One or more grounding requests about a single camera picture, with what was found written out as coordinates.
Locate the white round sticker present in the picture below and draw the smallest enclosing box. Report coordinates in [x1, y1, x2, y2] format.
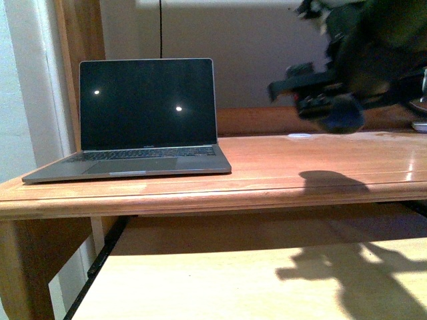
[288, 133, 311, 139]

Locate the wooden desk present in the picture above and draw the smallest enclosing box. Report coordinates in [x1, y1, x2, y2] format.
[0, 106, 427, 320]

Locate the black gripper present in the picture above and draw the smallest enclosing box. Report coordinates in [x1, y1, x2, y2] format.
[268, 1, 426, 134]

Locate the black hanging cable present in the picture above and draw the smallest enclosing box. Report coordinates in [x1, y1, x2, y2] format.
[158, 0, 163, 60]

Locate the white lamp base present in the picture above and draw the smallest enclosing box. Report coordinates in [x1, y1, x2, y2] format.
[410, 69, 426, 133]

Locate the wooden keyboard tray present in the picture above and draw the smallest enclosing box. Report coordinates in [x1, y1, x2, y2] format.
[74, 203, 426, 319]

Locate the grey laptop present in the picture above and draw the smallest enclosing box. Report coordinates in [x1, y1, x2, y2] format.
[23, 58, 232, 184]

